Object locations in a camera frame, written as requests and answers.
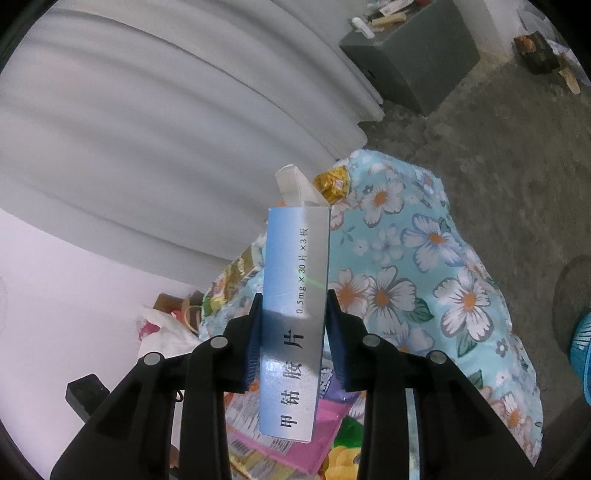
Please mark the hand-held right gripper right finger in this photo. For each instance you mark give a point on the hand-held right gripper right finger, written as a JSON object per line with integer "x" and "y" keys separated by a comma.
{"x": 334, "y": 337}

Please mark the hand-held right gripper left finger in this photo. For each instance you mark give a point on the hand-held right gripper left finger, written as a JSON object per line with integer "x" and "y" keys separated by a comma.
{"x": 253, "y": 350}

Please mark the blue white medicine box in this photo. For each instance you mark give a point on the blue white medicine box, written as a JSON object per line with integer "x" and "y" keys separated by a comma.
{"x": 295, "y": 258}

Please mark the blue plastic basket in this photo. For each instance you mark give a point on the blue plastic basket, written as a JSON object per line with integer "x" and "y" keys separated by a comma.
{"x": 582, "y": 360}

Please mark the pink snack packet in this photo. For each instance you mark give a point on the pink snack packet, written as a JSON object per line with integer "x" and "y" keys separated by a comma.
{"x": 332, "y": 410}

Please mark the gold foil snack wrapper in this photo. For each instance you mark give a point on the gold foil snack wrapper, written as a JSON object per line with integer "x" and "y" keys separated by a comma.
{"x": 240, "y": 272}
{"x": 332, "y": 182}

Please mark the white pink plastic bag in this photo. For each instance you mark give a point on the white pink plastic bag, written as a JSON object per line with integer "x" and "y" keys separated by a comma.
{"x": 161, "y": 334}

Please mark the blue floral quilt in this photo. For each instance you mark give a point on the blue floral quilt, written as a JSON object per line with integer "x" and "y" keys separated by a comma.
{"x": 415, "y": 277}

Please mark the white curtain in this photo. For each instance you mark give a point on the white curtain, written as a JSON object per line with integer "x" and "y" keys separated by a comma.
{"x": 138, "y": 115}

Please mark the grey cabinet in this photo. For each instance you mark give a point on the grey cabinet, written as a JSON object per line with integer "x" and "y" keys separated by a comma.
{"x": 415, "y": 60}

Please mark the white bottle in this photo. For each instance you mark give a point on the white bottle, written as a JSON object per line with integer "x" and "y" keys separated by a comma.
{"x": 362, "y": 26}

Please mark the tan flat packet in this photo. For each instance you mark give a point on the tan flat packet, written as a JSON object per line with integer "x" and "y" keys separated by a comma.
{"x": 388, "y": 21}

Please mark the tan cardboard piece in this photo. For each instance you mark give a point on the tan cardboard piece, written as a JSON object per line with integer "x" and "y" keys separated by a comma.
{"x": 571, "y": 81}

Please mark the dark cardboard box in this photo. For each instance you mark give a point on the dark cardboard box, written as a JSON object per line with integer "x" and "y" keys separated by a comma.
{"x": 538, "y": 53}

